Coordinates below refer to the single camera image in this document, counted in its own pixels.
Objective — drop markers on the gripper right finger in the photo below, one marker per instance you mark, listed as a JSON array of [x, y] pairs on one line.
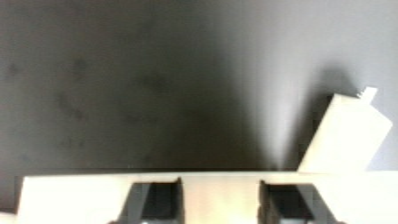
[[292, 205]]

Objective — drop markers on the white cabinet top block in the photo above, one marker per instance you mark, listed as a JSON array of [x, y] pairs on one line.
[[349, 137]]

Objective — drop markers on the white cabinet body box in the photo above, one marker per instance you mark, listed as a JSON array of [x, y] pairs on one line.
[[81, 199]]

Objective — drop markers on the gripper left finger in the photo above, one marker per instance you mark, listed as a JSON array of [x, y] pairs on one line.
[[153, 205]]

